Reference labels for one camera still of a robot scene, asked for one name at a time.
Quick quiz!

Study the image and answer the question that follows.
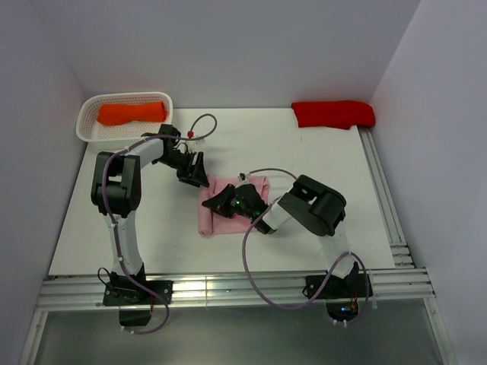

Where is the pink t shirt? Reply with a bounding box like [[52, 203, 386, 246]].
[[198, 175, 250, 237]]

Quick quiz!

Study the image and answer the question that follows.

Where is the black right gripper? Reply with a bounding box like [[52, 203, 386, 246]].
[[203, 182, 255, 220]]

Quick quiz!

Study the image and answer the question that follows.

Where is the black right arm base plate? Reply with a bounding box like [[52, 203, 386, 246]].
[[302, 275, 374, 300]]

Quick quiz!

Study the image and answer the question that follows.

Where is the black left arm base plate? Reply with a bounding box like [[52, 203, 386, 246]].
[[103, 280, 173, 306]]

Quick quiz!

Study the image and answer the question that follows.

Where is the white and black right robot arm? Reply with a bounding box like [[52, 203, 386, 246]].
[[199, 173, 346, 260]]

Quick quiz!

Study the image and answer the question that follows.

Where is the aluminium front rail frame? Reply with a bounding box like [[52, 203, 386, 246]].
[[21, 267, 457, 364]]

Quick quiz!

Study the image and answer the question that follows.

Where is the rolled orange t shirt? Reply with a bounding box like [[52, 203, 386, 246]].
[[97, 102, 168, 126]]

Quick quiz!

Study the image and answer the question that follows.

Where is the aluminium right side rail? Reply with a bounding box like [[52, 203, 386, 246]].
[[358, 127, 416, 269]]

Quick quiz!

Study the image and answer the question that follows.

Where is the folded red t shirt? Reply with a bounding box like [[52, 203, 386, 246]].
[[291, 100, 376, 130]]

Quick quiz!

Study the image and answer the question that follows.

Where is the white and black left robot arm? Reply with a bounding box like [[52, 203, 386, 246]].
[[91, 125, 209, 306]]

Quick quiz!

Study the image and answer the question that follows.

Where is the white perforated plastic basket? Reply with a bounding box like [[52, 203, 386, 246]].
[[76, 92, 173, 151]]

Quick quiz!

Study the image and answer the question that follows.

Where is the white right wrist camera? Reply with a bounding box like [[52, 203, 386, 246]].
[[237, 173, 251, 184]]

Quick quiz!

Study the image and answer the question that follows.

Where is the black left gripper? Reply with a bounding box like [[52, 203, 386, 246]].
[[157, 150, 209, 188]]

